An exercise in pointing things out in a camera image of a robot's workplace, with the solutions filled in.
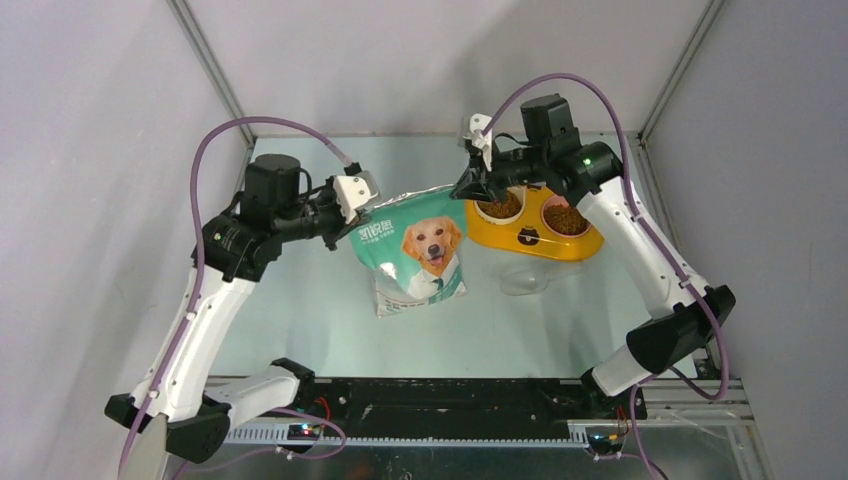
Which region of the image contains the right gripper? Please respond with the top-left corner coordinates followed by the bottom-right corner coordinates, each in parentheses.
top-left (452, 139), bottom-right (551, 206)

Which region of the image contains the green pet food bag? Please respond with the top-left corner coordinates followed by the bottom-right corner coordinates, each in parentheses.
top-left (350, 185), bottom-right (467, 318)

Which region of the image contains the clear plastic scoop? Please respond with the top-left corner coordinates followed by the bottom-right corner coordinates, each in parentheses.
top-left (500, 264), bottom-right (573, 296)

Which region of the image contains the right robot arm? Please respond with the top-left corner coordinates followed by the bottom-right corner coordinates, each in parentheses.
top-left (451, 94), bottom-right (736, 418)

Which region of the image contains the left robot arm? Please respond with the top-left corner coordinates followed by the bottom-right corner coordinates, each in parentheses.
top-left (105, 154), bottom-right (380, 464)

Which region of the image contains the brown pet food kibble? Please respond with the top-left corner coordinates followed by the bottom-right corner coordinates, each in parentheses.
top-left (476, 191), bottom-right (522, 220)

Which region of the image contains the cream ceramic bowl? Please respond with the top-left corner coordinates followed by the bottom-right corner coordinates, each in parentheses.
top-left (473, 187), bottom-right (526, 226)

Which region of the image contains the yellow double bowl stand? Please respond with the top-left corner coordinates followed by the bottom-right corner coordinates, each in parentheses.
top-left (465, 186), bottom-right (604, 262)

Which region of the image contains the pink ceramic bowl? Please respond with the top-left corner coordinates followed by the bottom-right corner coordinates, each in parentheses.
top-left (541, 195), bottom-right (591, 238)

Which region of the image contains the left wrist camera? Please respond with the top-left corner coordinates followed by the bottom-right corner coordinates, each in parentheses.
top-left (332, 170), bottom-right (381, 224)

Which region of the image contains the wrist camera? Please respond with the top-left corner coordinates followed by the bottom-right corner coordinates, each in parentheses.
top-left (460, 113), bottom-right (493, 171)
top-left (332, 170), bottom-right (381, 224)

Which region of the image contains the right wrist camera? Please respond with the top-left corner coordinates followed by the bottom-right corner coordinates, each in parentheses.
top-left (460, 113), bottom-right (493, 171)

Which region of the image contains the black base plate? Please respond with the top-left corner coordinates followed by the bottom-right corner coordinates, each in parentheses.
top-left (291, 377), bottom-right (647, 442)

